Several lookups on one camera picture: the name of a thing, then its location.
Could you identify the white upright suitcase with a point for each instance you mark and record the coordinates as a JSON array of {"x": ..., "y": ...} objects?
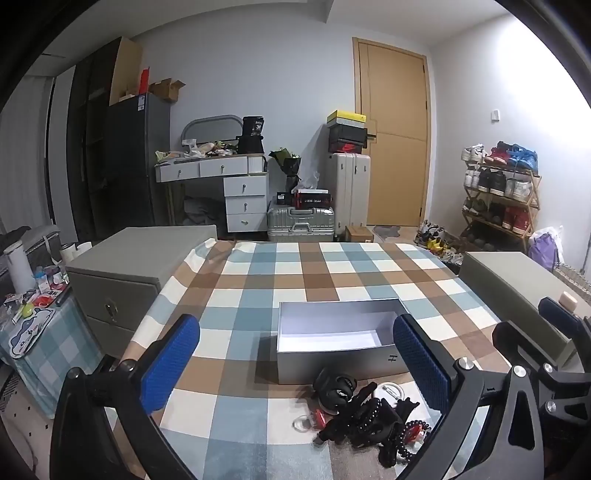
[{"x": 348, "y": 194}]

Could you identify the yellow shoe box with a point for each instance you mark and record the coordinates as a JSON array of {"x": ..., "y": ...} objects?
[{"x": 346, "y": 117}]

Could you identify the small beige round object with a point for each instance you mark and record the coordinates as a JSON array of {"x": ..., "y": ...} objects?
[{"x": 568, "y": 302}]

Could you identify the purple bag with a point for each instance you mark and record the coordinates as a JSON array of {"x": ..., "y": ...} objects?
[{"x": 544, "y": 251}]

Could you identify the grey cabinet plain side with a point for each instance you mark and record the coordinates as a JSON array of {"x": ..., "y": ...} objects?
[{"x": 503, "y": 281}]

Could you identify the black bat-shaped hair clip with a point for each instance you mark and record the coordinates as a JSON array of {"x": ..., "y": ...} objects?
[
  {"x": 407, "y": 407},
  {"x": 364, "y": 392}
]

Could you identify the dark wardrobe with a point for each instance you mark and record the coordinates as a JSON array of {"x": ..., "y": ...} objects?
[{"x": 87, "y": 138}]

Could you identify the black wrist watch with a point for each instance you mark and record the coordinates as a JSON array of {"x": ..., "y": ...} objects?
[{"x": 334, "y": 386}]

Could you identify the wooden door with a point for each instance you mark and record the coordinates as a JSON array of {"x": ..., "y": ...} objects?
[{"x": 392, "y": 175}]

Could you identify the checked plaid tablecloth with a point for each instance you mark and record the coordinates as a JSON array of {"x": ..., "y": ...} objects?
[{"x": 258, "y": 286}]

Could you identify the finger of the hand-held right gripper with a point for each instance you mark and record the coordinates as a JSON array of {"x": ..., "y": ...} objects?
[
  {"x": 559, "y": 319},
  {"x": 513, "y": 339}
]

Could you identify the white paper rolls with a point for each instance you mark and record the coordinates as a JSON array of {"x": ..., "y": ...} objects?
[{"x": 76, "y": 250}]

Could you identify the silver ribbed suitcase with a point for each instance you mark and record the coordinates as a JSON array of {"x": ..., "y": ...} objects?
[{"x": 300, "y": 224}]

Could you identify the clear red small clip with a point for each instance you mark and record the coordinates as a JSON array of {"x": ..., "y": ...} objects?
[{"x": 310, "y": 420}]

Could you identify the black bag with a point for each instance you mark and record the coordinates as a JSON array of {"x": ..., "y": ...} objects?
[{"x": 251, "y": 136}]

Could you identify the small black box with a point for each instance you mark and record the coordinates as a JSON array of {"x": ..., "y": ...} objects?
[{"x": 285, "y": 199}]

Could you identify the wooden shoe rack with shoes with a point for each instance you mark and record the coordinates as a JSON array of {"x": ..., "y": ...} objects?
[{"x": 496, "y": 182}]

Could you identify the white curtain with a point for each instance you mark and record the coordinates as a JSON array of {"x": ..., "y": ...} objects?
[{"x": 27, "y": 147}]

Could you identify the cloud-shaped white mat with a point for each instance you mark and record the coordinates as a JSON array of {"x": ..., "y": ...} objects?
[{"x": 30, "y": 332}]

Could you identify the grey arched mirror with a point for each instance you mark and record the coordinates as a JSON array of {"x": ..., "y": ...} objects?
[{"x": 207, "y": 127}]

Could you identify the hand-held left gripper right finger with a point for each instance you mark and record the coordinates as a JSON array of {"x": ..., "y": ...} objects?
[{"x": 421, "y": 362}]

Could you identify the blue plaid covered side table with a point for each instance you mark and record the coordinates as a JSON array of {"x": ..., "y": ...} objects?
[{"x": 60, "y": 364}]

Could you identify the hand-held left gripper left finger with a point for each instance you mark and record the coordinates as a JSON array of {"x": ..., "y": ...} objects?
[{"x": 171, "y": 360}]

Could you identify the grey folded bedding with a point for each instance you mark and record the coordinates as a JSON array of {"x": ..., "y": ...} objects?
[{"x": 201, "y": 210}]

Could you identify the open cardboard box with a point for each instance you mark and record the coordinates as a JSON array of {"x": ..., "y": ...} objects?
[{"x": 167, "y": 91}]

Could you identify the red and black shoe box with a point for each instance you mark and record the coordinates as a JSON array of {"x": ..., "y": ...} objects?
[{"x": 346, "y": 148}]

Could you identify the silver grey box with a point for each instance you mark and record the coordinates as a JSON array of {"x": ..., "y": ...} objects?
[{"x": 323, "y": 364}]

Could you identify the white plastic bag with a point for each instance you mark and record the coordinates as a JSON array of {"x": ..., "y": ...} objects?
[{"x": 309, "y": 175}]

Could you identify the grey cabinet with drawers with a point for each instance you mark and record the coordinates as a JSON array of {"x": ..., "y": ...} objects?
[{"x": 129, "y": 258}]

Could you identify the dark grey fridge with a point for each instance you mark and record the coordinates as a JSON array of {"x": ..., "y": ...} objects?
[{"x": 138, "y": 161}]

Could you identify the flat cardboard sheet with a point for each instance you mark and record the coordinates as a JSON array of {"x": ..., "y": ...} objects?
[{"x": 125, "y": 69}]

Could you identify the dark wrapped flower bouquet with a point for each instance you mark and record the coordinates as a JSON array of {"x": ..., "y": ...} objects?
[{"x": 287, "y": 164}]

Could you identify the black box red stripe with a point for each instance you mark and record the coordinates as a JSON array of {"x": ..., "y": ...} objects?
[{"x": 314, "y": 199}]

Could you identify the clutter of small colourful packets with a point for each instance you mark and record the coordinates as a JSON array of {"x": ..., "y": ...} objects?
[{"x": 44, "y": 281}]

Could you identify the grey door mat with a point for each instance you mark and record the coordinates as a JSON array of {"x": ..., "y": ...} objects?
[{"x": 387, "y": 230}]

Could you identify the white bottle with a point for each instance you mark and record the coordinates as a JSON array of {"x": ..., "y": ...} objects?
[{"x": 19, "y": 272}]

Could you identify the pile of shoes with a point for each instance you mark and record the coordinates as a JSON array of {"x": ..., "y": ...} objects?
[{"x": 436, "y": 242}]

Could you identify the white dressing table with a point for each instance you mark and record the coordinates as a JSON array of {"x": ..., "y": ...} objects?
[{"x": 244, "y": 203}]

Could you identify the small cardboard box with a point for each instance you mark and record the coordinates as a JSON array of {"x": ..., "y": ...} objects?
[{"x": 358, "y": 234}]

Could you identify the clutter of small desk things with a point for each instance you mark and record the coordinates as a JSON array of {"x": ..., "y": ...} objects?
[{"x": 203, "y": 150}]

